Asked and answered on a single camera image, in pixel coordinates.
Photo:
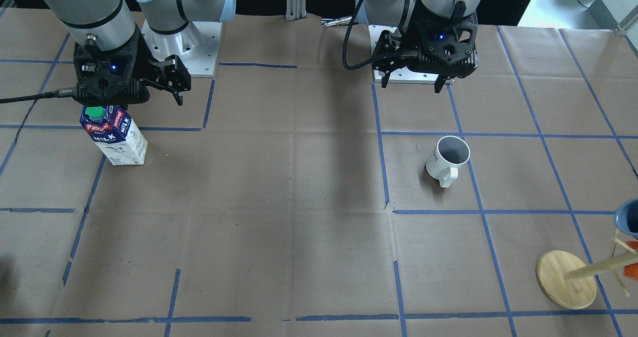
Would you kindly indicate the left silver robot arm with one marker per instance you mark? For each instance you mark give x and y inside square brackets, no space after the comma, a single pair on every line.
[394,15]

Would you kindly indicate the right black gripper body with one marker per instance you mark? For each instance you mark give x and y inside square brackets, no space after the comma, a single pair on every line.
[145,62]

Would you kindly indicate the Pascual milk carton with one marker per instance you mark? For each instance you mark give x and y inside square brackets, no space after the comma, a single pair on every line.
[115,133]

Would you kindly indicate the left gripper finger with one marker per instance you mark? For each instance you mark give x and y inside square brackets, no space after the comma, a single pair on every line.
[440,82]
[385,76]

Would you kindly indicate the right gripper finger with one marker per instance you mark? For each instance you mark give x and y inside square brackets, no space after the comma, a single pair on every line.
[179,97]

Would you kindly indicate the wooden mug tree stand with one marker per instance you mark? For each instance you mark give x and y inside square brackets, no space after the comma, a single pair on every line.
[567,281]

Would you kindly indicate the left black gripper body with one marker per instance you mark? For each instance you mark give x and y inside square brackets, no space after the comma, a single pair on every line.
[409,41]

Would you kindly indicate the white mug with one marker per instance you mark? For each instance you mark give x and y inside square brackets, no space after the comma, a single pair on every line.
[448,156]

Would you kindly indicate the blue mug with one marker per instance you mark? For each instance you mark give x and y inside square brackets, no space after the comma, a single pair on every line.
[626,218]

